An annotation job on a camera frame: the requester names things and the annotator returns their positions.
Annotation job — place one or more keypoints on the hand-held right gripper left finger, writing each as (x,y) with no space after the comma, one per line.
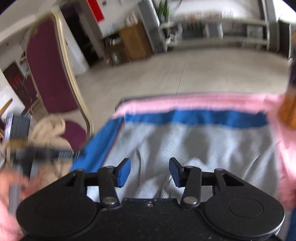
(123,172)

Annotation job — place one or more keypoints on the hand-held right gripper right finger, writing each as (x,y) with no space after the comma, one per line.
(176,172)

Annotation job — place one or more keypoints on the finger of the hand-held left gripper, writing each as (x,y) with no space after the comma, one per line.
(55,154)

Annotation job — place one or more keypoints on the blue and light blue sweater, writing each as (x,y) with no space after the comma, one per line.
(196,143)

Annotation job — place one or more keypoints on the person's left hand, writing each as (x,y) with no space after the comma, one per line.
(4,187)

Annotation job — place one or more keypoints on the beige pants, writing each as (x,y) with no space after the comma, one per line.
(49,129)

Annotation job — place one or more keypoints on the dark red door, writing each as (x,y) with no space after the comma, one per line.
(13,71)

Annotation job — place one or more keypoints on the pink blanket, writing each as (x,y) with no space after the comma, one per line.
(286,143)

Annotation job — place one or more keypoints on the wooden cabinet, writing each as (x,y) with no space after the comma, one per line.
(136,42)

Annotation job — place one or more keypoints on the grey television cabinet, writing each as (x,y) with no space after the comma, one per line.
(231,30)

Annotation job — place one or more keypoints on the green potted plant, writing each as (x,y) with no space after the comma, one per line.
(163,10)

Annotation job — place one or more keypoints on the maroon chair with gold frame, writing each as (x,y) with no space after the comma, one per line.
(48,69)

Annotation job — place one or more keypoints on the red wall banner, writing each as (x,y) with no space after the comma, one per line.
(95,10)

